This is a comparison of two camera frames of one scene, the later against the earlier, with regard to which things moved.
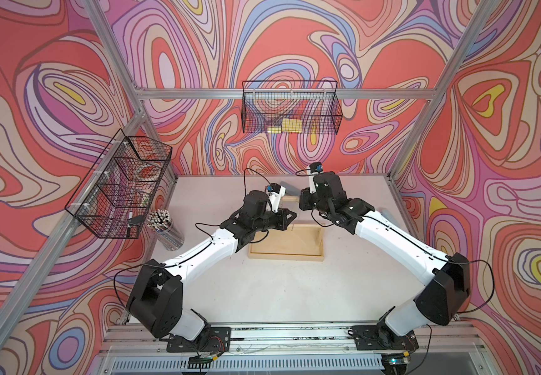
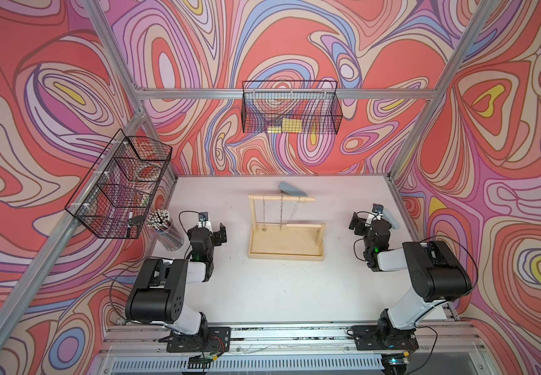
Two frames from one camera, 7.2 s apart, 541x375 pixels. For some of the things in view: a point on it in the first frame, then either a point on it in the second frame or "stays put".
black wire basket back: (291, 107) stays put
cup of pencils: (160, 222) stays put
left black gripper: (283, 223) to (218, 238)
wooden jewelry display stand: (298, 242) stays put
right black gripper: (305, 195) to (360, 223)
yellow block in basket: (289, 125) stays put
